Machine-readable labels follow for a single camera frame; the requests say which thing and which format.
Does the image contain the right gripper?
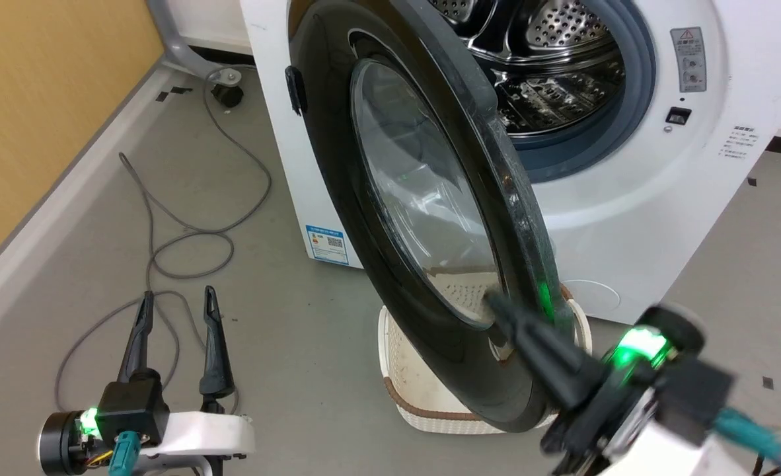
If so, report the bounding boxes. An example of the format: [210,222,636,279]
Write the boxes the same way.
[485,293,749,476]

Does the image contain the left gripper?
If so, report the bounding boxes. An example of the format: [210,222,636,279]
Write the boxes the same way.
[39,286,256,476]

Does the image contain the black round glass washer door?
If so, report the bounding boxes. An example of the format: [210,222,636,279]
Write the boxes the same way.
[285,0,575,434]

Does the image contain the white front-load washing machine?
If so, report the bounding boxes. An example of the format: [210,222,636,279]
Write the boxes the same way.
[240,0,781,325]

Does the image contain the grey rubber door gasket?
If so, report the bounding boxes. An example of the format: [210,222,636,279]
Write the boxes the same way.
[490,0,657,185]

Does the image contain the white plastic laundry basket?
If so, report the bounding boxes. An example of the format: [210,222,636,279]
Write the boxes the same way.
[377,280,593,436]

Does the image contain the blue white energy label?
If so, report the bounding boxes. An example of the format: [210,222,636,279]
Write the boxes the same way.
[305,225,351,267]

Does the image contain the black caster wheel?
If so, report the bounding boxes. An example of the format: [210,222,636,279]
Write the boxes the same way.
[210,83,245,109]

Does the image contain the small printed text label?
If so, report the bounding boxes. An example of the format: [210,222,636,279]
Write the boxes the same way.
[718,124,761,161]

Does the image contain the grey metal stand leg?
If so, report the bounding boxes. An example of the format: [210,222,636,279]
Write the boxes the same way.
[145,0,243,87]

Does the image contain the stainless steel washer drum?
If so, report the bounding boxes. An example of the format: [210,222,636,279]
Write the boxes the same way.
[427,0,626,137]

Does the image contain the grey warning sticker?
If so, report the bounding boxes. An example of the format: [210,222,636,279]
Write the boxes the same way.
[670,27,708,94]

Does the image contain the teal left camera cable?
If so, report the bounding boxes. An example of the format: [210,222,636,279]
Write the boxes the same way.
[108,430,142,476]

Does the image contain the teal camera cable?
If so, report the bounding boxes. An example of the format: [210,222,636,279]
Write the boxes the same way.
[108,430,142,476]
[714,406,781,474]

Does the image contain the grey floor cable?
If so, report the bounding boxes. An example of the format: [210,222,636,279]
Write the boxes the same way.
[54,68,273,415]

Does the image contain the teal right camera cable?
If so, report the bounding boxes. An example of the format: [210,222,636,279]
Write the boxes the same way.
[714,406,781,474]

